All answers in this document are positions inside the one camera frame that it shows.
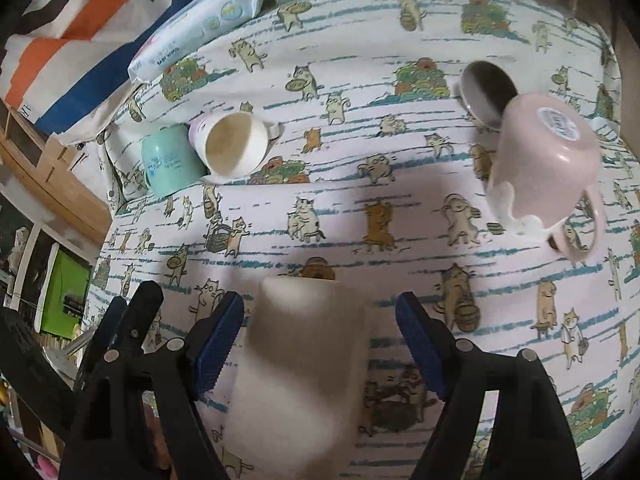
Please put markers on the striped Paris fabric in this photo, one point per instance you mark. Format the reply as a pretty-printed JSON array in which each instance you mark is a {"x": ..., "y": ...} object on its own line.
[{"x": 64, "y": 64}]

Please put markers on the grey cup lying down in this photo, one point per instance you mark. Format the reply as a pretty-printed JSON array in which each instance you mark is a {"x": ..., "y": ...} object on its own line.
[{"x": 486, "y": 89}]

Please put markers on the white mug lying down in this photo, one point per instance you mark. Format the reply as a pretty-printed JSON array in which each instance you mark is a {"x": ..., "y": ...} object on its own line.
[{"x": 232, "y": 146}]

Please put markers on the teal cup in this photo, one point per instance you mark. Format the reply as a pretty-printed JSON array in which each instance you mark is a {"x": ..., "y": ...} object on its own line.
[{"x": 169, "y": 162}]

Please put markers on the wet wipes pack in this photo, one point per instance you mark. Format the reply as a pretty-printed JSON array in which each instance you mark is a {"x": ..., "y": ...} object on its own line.
[{"x": 198, "y": 23}]

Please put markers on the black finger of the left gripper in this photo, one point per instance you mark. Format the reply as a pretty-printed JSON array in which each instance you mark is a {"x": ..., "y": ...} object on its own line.
[{"x": 123, "y": 327}]

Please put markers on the beige cup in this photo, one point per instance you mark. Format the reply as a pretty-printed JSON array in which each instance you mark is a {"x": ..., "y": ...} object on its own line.
[{"x": 297, "y": 397}]

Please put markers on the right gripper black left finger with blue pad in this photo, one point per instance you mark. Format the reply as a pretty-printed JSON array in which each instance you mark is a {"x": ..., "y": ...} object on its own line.
[{"x": 137, "y": 418}]

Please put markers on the cat print bed sheet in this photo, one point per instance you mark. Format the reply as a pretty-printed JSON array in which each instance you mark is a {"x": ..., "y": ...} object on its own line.
[{"x": 378, "y": 181}]

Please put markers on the pink mug with handle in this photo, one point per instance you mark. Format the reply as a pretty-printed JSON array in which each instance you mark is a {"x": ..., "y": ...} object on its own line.
[{"x": 548, "y": 159}]

